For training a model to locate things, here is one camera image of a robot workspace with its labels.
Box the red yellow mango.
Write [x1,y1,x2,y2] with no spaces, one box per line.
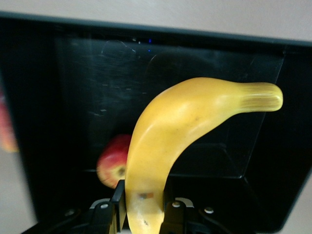
[0,89,20,154]

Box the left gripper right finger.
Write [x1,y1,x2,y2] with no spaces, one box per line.
[159,197,195,234]

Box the yellow banana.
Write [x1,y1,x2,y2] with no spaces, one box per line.
[124,77,284,234]

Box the small red apple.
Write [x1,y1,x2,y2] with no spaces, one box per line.
[97,133,134,190]

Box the black plastic box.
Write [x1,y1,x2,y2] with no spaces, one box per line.
[0,11,312,234]

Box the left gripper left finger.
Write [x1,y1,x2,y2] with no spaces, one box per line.
[89,179,127,234]

